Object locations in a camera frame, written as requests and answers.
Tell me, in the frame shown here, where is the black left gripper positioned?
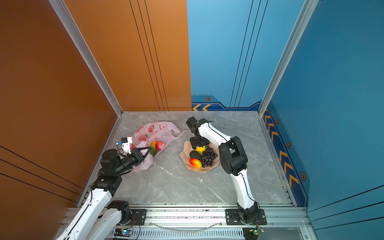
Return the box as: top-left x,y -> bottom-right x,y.
115,146 -> 151,178

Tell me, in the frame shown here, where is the yellow lemon fruit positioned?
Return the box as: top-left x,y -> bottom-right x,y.
196,146 -> 206,154

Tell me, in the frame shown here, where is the dark avocado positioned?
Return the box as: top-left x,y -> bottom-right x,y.
190,151 -> 203,161

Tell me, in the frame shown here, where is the pink printed plastic bag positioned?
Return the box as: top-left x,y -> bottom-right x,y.
131,122 -> 185,173

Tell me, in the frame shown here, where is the orange yellow peach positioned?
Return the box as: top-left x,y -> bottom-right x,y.
190,158 -> 203,169

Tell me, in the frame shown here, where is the green yellow cucumber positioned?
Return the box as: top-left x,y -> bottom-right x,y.
150,141 -> 158,157

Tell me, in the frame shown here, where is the red apple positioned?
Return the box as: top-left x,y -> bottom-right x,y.
155,141 -> 165,151

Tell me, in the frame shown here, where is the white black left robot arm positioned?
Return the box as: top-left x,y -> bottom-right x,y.
57,147 -> 151,240

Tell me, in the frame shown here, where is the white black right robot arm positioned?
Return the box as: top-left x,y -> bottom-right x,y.
186,117 -> 261,225

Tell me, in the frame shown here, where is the beige wavy fruit plate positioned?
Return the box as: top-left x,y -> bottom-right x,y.
180,141 -> 220,173

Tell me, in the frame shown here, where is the dark purple grape bunch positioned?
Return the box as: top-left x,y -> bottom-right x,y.
201,146 -> 218,168

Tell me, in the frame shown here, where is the left green circuit board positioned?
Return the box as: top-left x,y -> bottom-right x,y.
114,228 -> 134,238

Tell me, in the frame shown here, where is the green circuit board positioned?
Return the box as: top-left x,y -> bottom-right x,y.
114,228 -> 134,238
249,228 -> 265,236

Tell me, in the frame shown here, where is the right green circuit board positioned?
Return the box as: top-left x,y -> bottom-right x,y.
249,228 -> 265,236

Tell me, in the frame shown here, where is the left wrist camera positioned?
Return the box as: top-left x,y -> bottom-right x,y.
116,137 -> 133,154

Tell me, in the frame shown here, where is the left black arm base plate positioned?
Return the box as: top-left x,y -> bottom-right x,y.
126,209 -> 147,227

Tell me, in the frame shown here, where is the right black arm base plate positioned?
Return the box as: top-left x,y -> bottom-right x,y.
225,209 -> 268,226

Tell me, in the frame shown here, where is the aluminium front rail frame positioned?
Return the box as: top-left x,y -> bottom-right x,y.
68,203 -> 319,240

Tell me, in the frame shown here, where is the left aluminium corner post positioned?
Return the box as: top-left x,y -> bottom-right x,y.
48,0 -> 124,116

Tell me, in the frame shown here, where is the aluminium corner post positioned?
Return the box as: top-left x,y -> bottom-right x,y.
258,0 -> 319,117
48,0 -> 124,116

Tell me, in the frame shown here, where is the right aluminium corner post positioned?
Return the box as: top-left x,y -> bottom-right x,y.
258,0 -> 319,117

